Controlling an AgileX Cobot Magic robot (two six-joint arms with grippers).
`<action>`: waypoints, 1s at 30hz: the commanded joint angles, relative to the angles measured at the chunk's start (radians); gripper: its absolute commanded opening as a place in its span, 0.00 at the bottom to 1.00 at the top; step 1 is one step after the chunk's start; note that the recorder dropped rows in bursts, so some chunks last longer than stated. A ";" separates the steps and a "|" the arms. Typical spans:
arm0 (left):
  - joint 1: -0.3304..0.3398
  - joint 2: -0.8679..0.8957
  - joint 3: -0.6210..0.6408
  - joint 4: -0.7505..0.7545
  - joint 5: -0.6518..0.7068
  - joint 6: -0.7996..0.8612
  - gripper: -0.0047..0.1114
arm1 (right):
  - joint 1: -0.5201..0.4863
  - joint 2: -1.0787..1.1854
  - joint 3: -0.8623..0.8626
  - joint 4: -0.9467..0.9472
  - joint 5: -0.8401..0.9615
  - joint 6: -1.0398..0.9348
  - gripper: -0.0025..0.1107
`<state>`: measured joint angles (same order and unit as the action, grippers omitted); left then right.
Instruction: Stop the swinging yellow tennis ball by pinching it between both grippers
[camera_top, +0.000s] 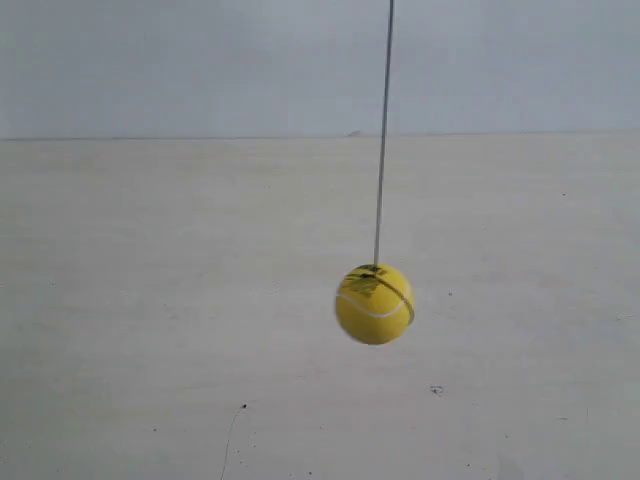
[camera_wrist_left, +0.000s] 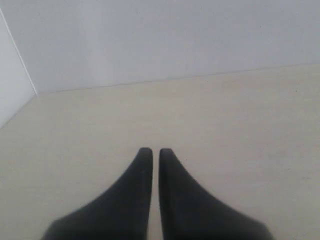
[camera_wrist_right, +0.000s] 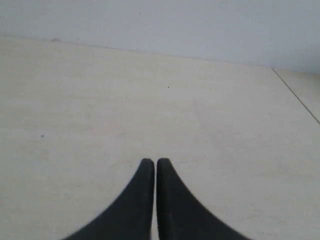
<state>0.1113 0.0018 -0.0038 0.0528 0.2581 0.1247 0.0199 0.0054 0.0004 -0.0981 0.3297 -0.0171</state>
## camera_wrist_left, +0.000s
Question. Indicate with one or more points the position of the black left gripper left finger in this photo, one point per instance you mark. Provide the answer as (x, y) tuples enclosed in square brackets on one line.
[(120, 213)]

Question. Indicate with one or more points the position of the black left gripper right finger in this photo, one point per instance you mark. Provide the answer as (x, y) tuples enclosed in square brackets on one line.
[(189, 212)]

